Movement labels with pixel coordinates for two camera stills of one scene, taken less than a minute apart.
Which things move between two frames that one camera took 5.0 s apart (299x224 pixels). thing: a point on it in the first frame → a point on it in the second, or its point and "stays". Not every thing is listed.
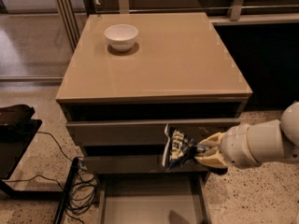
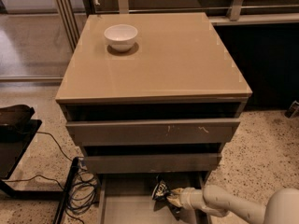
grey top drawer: x=135 y=132 stays
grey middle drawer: x=132 y=164 stays
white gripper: x=234 y=147 → x=186 y=198
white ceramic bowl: x=121 y=37 stays
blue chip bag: x=178 y=148 → x=160 y=192
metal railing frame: x=74 y=23 stays
